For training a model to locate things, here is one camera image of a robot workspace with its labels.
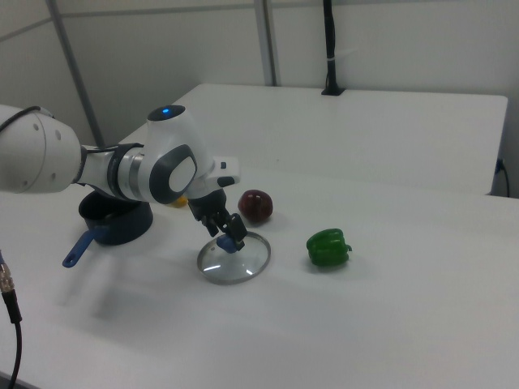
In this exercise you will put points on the glass lid with blue knob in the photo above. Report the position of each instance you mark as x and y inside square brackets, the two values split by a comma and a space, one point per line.
[239, 265]

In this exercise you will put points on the dark red apple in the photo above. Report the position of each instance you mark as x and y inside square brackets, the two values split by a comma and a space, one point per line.
[255, 206]

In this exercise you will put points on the black camera stand pole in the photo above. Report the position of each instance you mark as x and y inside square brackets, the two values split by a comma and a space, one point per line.
[331, 48]

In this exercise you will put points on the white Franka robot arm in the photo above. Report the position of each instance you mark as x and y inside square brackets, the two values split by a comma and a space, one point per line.
[36, 158]

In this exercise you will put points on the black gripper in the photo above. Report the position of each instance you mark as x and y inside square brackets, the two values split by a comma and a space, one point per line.
[207, 206]

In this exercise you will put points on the green bell pepper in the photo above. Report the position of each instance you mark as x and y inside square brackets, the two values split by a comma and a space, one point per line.
[326, 253]

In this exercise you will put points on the yellow starfruit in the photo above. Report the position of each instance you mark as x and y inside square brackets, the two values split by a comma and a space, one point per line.
[178, 202]

